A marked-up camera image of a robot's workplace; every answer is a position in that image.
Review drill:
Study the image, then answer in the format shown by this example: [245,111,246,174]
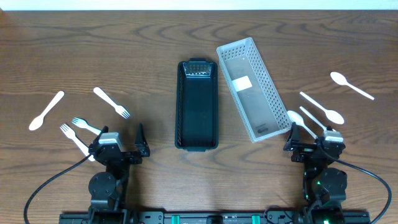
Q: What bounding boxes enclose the white spoon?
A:
[299,106,336,131]
[29,91,65,131]
[287,110,317,139]
[330,72,374,100]
[300,91,345,124]

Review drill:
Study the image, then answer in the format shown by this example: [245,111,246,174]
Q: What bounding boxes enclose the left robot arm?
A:
[87,124,150,224]

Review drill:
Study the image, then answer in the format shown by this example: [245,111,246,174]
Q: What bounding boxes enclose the white fork mint edge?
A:
[72,118,101,135]

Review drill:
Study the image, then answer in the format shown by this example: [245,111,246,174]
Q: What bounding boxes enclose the right black cable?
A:
[317,139,392,224]

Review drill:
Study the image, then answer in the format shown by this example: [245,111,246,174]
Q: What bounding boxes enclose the white label in basket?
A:
[232,76,252,92]

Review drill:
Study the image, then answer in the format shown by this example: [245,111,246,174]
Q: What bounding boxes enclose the dark green plastic basket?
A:
[175,58,219,152]

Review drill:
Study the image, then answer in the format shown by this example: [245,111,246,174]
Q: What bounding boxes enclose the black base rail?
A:
[58,208,371,224]

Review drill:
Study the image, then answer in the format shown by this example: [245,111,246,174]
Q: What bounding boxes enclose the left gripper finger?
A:
[92,126,108,144]
[134,123,149,149]

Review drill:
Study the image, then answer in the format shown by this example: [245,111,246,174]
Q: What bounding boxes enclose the clear white perforated basket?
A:
[216,37,292,142]

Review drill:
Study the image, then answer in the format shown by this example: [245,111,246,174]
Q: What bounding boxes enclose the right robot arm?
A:
[283,123,347,223]

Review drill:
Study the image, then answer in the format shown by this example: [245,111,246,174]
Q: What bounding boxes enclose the white fork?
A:
[93,86,130,119]
[60,123,89,156]

